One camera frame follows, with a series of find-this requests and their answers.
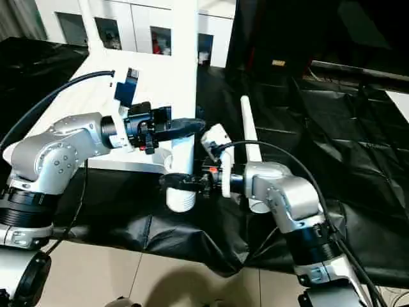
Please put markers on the white plastic table top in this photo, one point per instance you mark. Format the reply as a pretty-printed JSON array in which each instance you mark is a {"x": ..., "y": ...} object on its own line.
[{"x": 143, "y": 76}]

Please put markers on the white plastic table leg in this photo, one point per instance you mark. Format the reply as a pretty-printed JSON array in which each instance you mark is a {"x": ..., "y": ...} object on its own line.
[
  {"x": 183, "y": 64},
  {"x": 250, "y": 128},
  {"x": 92, "y": 25}
]

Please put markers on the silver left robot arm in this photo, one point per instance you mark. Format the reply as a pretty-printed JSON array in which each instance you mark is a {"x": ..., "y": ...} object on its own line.
[{"x": 64, "y": 150}]

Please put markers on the red white bottle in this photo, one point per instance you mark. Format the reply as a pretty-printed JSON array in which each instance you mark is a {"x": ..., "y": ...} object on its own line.
[{"x": 156, "y": 44}]

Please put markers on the white glass-door cabinet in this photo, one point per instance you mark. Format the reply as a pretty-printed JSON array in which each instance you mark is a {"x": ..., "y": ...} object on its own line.
[{"x": 140, "y": 22}]

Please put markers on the black table mat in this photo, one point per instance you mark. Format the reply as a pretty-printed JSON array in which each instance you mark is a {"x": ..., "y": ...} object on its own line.
[{"x": 335, "y": 144}]

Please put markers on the black fabric covered furniture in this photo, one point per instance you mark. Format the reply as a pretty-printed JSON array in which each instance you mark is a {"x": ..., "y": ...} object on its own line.
[{"x": 319, "y": 28}]

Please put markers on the grey curtain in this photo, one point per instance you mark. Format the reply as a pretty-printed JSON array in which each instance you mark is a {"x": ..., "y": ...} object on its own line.
[{"x": 19, "y": 19}]

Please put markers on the long black pole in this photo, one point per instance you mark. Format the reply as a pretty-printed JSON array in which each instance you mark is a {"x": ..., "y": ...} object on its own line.
[{"x": 358, "y": 68}]

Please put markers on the white flat board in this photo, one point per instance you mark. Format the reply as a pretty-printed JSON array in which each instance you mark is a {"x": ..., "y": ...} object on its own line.
[{"x": 399, "y": 105}]

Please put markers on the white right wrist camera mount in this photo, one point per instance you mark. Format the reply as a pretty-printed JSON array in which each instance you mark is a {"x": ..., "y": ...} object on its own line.
[{"x": 222, "y": 144}]

